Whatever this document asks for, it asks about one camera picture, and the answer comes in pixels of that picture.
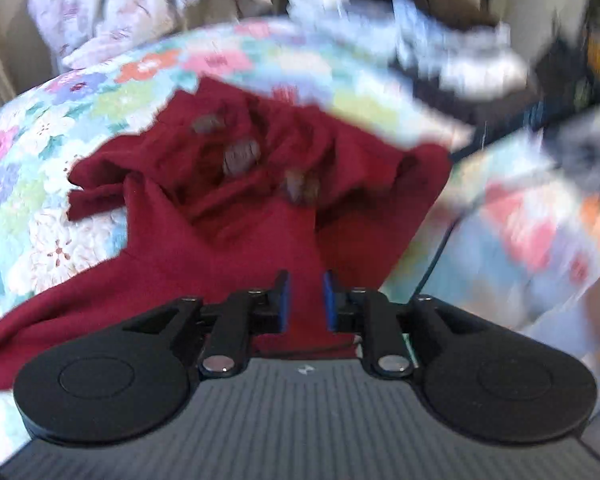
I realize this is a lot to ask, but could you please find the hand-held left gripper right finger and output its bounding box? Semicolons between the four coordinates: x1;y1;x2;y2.
322;270;481;380

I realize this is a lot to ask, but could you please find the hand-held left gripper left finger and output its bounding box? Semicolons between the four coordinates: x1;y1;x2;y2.
122;270;292;379

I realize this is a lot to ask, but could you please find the dark red knit sweater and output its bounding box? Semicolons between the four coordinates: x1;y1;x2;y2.
0;77;453;392

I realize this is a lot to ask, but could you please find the pile of light clothes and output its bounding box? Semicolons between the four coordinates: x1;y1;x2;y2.
284;0;530;102

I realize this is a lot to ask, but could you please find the floral quilted bedspread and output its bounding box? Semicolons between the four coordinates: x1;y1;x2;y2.
0;16;600;467

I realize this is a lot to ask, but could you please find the white printed fleece blanket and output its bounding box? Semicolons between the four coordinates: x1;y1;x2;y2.
27;0;277;72

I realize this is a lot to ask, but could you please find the dark furniture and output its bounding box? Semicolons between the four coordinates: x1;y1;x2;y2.
530;0;600;116

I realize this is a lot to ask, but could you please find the thin black cable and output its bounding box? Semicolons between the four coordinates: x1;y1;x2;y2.
414;125;488;307

